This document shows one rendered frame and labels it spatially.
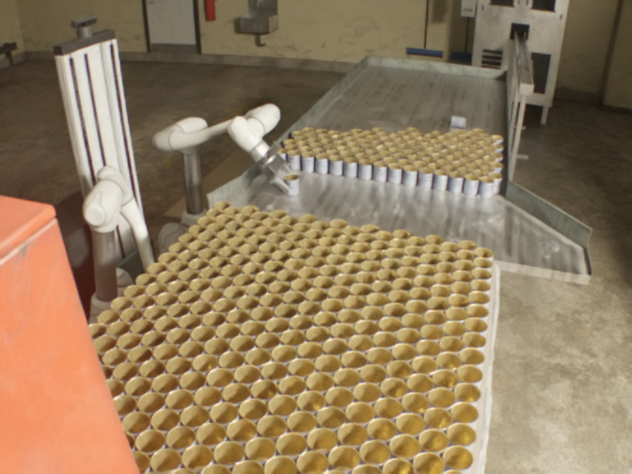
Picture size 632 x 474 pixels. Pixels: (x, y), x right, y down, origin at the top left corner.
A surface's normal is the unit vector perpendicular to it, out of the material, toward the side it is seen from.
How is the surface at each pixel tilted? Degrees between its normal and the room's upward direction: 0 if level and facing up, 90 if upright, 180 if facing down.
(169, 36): 90
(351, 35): 90
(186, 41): 90
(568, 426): 0
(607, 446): 0
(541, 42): 90
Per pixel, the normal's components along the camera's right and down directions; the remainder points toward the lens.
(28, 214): 0.00, -0.85
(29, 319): 0.95, 0.16
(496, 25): -0.31, 0.51
